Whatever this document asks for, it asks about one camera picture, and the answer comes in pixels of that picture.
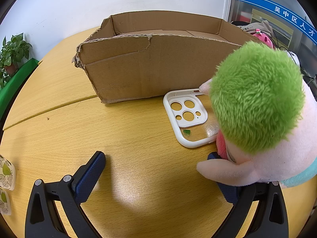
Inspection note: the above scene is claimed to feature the green-haired pink plush doll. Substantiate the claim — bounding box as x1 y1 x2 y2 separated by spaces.
197 41 316 187

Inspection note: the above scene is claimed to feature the brown cardboard box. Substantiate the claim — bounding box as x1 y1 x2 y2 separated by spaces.
73 10 256 104

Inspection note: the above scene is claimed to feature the white clear phone case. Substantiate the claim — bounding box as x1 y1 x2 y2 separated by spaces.
163 89 219 148

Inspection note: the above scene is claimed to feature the potted green plant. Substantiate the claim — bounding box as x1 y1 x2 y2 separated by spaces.
0 33 32 89

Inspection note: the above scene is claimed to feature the pink plush pig toy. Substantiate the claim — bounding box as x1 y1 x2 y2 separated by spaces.
253 29 274 48

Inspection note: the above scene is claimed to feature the leaf pattern packet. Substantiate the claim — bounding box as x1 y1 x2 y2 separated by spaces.
0 188 11 215
0 155 16 191

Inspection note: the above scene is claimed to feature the beige grey cloth bag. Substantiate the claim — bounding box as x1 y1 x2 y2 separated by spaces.
231 20 273 36

